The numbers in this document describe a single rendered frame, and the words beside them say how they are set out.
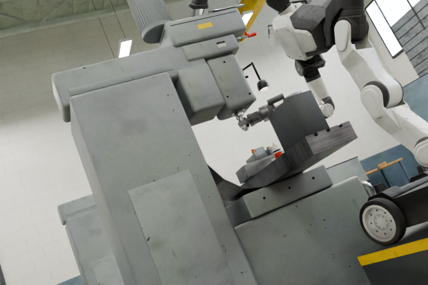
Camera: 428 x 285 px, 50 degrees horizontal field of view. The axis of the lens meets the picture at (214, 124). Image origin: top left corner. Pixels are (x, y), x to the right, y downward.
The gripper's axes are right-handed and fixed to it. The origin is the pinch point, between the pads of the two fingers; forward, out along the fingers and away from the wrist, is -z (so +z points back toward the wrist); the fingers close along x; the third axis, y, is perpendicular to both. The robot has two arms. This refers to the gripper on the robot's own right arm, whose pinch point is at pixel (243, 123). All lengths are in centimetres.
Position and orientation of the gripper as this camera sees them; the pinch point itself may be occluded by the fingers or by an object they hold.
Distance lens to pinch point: 258.4
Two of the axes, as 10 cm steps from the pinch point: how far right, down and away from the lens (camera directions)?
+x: -1.4, -2.1, -9.7
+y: 4.0, 8.8, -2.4
